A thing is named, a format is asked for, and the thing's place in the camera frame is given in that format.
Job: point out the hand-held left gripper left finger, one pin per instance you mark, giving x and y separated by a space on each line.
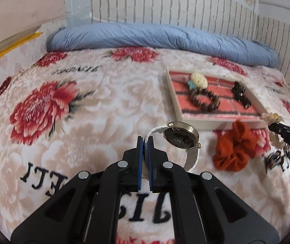
140 162

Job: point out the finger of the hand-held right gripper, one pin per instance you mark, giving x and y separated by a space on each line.
277 129

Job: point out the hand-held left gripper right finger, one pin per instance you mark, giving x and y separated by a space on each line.
149 162

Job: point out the cream claw hair clip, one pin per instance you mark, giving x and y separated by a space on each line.
274 138

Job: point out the black claw hair clip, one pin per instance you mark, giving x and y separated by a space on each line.
240 92

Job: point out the jewelry tray with red lining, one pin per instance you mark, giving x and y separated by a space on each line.
206 108

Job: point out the cream doll face hair clip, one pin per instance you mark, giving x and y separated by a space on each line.
198 79

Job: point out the red scrunchie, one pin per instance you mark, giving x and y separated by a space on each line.
234 147

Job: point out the red floral printed blanket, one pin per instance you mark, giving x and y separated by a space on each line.
96 106

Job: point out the rolled blue quilt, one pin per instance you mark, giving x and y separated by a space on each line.
147 36

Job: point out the pale patterned bed sheet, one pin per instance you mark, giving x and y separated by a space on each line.
15 61

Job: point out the clear plastic sheet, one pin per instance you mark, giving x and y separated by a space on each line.
78 5

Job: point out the wooden board with yellow tape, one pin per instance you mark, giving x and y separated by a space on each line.
12 44

